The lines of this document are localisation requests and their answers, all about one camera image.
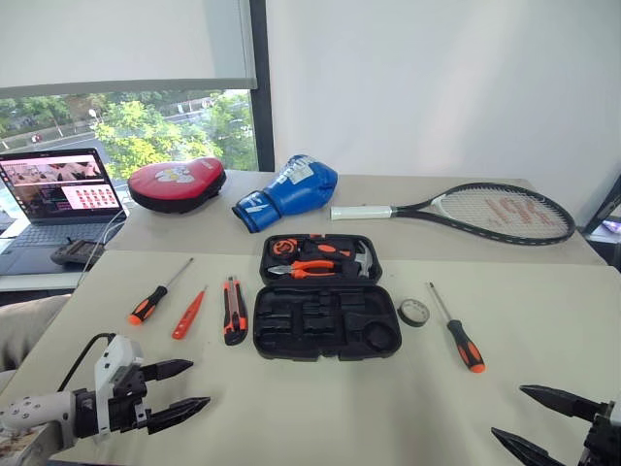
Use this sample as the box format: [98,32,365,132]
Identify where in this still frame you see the black electrical tape roll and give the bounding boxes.
[396,298,432,329]

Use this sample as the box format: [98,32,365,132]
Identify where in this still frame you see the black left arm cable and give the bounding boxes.
[56,332,118,392]

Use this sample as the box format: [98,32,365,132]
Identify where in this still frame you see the black tool case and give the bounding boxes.
[251,233,404,363]

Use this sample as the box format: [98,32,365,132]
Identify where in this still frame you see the long shaft orange black screwdriver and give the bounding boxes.
[127,257,195,327]

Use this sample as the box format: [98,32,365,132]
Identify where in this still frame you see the open laptop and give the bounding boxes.
[0,147,129,277]

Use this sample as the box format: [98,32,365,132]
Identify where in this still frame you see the dark window frame post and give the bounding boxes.
[248,0,276,173]

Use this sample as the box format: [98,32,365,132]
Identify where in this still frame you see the orange black tape measure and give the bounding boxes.
[270,237,299,259]

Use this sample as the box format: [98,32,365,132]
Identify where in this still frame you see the steel claw hammer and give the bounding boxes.
[347,242,378,281]

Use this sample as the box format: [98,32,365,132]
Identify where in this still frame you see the orange black handled tool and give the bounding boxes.
[301,237,354,259]

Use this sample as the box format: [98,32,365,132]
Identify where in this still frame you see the black white tennis racket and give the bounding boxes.
[330,182,577,247]

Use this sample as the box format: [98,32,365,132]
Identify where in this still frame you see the beige cushion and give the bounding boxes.
[0,292,73,374]

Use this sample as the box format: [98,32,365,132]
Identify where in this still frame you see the white cable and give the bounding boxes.
[76,207,129,288]

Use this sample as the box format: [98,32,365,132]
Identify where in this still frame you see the orange handled pliers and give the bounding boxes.
[266,258,340,282]

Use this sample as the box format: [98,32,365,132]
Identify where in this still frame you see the thick handled orange black screwdriver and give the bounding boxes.
[426,281,488,375]

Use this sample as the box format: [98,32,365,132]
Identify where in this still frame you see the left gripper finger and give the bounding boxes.
[146,396,212,435]
[140,358,195,383]

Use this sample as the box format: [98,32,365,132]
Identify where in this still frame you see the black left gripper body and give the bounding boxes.
[107,364,151,433]

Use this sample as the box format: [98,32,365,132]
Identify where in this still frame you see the black handheld controller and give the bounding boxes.
[49,239,106,268]

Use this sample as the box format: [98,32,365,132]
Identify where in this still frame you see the white roller blind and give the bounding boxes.
[0,0,259,99]

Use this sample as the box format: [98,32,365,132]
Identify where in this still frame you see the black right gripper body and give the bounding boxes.
[578,401,621,466]

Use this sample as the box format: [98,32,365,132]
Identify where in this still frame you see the red black punch pad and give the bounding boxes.
[126,155,228,216]

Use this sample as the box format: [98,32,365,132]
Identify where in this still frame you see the orange black utility knife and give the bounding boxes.
[222,276,249,348]

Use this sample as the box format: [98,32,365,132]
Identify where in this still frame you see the orange tester pen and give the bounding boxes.
[171,285,210,342]

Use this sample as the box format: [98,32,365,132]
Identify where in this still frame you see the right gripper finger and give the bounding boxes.
[518,383,610,421]
[490,426,567,466]

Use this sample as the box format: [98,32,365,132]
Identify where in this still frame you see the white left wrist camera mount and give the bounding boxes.
[92,334,147,444]

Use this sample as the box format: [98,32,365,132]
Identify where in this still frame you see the blue boxing glove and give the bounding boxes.
[231,153,340,235]

